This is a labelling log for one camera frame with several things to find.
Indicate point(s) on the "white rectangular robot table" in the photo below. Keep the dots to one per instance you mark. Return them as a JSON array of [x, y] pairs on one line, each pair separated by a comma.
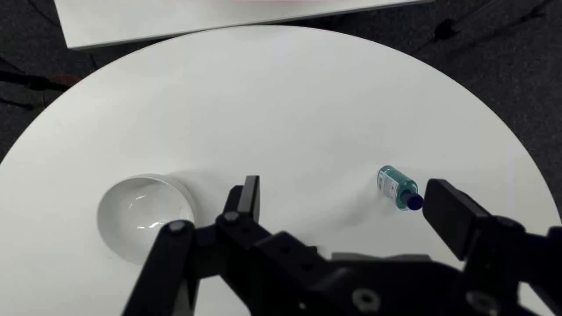
[[177, 18]]

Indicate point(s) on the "small teal bottle blue cap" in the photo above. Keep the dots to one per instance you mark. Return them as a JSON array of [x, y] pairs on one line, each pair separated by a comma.
[[395, 185]]

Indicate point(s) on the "white ceramic bowl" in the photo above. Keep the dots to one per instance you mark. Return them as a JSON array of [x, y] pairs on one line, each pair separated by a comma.
[[138, 213]]

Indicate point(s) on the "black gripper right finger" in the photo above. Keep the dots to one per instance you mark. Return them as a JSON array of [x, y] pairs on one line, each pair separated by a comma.
[[454, 217]]

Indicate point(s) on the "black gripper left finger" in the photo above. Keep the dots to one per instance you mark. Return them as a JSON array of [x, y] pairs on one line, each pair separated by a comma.
[[249, 199]]

